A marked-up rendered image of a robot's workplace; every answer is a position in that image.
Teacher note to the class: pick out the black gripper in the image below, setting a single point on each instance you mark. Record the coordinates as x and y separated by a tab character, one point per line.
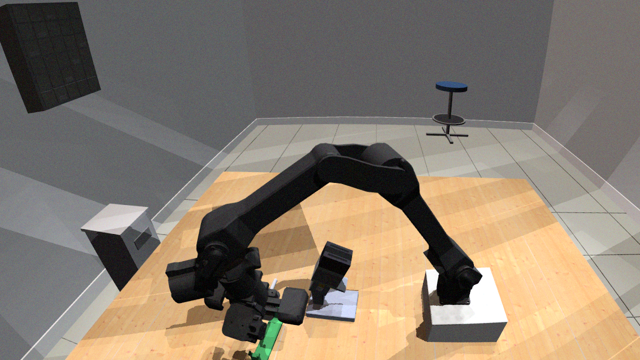
290	308

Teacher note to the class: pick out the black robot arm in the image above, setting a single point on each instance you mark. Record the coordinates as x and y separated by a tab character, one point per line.
226	232

